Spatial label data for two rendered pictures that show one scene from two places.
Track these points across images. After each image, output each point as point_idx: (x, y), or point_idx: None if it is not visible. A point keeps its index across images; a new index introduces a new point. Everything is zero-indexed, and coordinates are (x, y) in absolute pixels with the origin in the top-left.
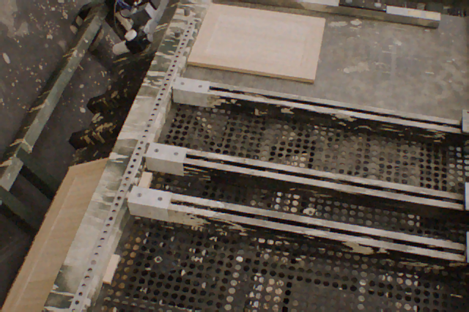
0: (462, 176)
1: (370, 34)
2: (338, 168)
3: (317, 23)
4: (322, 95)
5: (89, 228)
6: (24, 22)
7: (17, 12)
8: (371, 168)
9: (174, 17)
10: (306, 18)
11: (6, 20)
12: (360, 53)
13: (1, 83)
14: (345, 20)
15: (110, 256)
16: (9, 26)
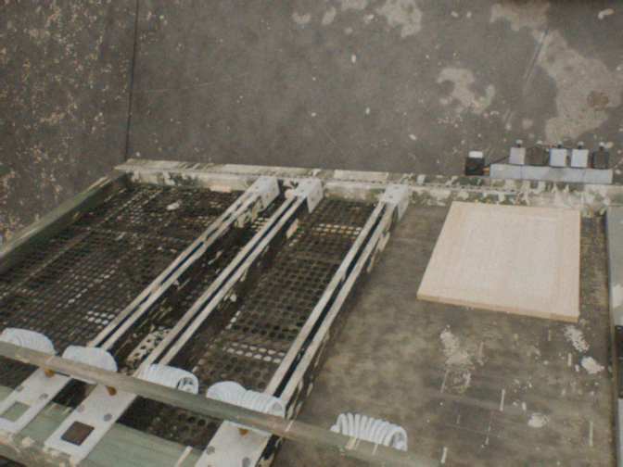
0: (196, 437)
1: (556, 381)
2: (264, 308)
3: (560, 306)
4: (391, 304)
5: (250, 169)
6: (567, 151)
7: (571, 140)
8: (253, 336)
9: (524, 181)
10: (570, 295)
11: (552, 134)
12: (494, 359)
13: (486, 163)
14: (593, 350)
15: (228, 183)
16: (548, 141)
